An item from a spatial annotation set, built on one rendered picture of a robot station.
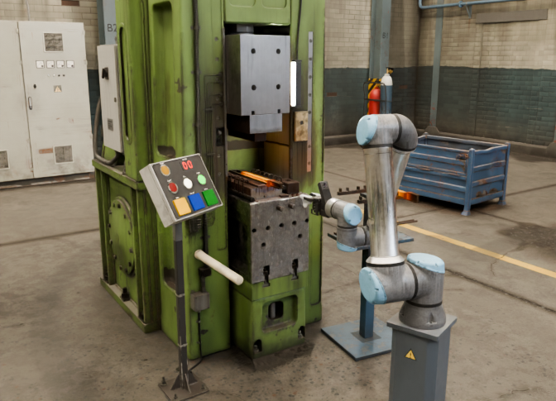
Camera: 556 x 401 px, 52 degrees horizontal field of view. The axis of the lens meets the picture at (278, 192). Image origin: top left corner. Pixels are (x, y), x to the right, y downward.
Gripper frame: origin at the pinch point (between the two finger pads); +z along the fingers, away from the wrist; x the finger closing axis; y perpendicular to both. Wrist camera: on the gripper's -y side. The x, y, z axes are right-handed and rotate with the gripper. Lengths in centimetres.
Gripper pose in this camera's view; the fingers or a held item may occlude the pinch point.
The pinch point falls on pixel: (306, 194)
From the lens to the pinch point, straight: 278.4
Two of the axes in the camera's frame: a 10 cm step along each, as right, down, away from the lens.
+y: 0.0, 9.7, 2.3
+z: -5.5, -1.9, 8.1
